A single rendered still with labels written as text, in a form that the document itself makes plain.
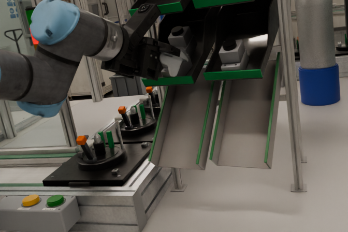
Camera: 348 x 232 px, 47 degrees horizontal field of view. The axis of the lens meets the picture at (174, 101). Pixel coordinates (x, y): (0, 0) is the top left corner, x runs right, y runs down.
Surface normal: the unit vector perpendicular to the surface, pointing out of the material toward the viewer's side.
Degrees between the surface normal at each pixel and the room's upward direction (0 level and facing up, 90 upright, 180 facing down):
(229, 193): 0
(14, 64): 74
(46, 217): 90
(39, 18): 65
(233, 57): 115
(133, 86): 90
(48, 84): 104
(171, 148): 45
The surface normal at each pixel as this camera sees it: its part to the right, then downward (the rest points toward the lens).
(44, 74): 0.90, -0.13
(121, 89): -0.30, 0.30
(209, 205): -0.16, -0.95
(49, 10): -0.59, -0.13
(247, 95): -0.44, -0.46
